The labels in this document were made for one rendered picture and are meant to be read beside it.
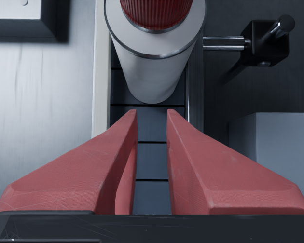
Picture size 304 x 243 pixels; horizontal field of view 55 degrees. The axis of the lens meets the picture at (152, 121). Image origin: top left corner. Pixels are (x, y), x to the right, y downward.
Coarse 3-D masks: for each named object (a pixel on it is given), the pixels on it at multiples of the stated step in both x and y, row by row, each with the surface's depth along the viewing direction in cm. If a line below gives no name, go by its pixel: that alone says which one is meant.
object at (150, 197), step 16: (112, 48) 31; (112, 64) 31; (112, 80) 31; (112, 96) 30; (128, 96) 30; (176, 96) 30; (112, 112) 30; (144, 112) 30; (160, 112) 30; (144, 128) 30; (160, 128) 30; (144, 144) 30; (160, 144) 30; (144, 160) 30; (160, 160) 30; (144, 176) 30; (160, 176) 30; (144, 192) 30; (160, 192) 30; (144, 208) 29; (160, 208) 29
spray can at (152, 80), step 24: (120, 0) 13; (144, 0) 11; (168, 0) 11; (192, 0) 13; (120, 24) 14; (144, 24) 13; (168, 24) 13; (192, 24) 14; (120, 48) 15; (144, 48) 14; (168, 48) 14; (192, 48) 17; (144, 72) 18; (168, 72) 18; (144, 96) 26; (168, 96) 29
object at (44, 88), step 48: (240, 0) 37; (288, 0) 37; (0, 48) 36; (48, 48) 36; (0, 96) 35; (48, 96) 35; (240, 96) 36; (288, 96) 36; (0, 144) 35; (48, 144) 35; (0, 192) 34
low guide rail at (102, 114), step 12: (108, 36) 27; (96, 48) 27; (108, 48) 27; (96, 60) 27; (108, 60) 27; (96, 72) 27; (108, 72) 27; (96, 84) 27; (108, 84) 27; (96, 96) 27; (108, 96) 27; (96, 108) 27; (108, 108) 27; (96, 120) 27; (108, 120) 28; (96, 132) 27
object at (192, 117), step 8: (200, 40) 23; (200, 48) 22; (192, 56) 22; (200, 56) 22; (192, 64) 22; (200, 64) 22; (192, 72) 22; (200, 72) 22; (192, 80) 22; (200, 80) 22; (192, 88) 22; (200, 88) 22; (192, 96) 22; (200, 96) 22; (192, 104) 22; (200, 104) 22; (192, 112) 22; (200, 112) 22; (192, 120) 22; (200, 120) 22; (200, 128) 22
